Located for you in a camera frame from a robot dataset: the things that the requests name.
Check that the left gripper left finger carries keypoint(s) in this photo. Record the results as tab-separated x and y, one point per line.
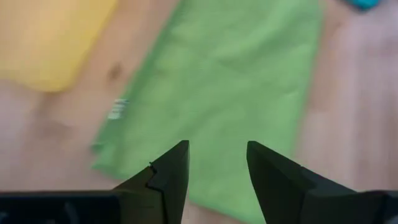
168	186

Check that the yellow translucent plastic bin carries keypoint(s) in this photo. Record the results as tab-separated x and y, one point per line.
46	40

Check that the green microfiber towel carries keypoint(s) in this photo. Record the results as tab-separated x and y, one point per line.
224	77

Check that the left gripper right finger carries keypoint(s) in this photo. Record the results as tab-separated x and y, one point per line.
280	186

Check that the teal microfiber towel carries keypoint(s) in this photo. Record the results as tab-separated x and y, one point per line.
362	3

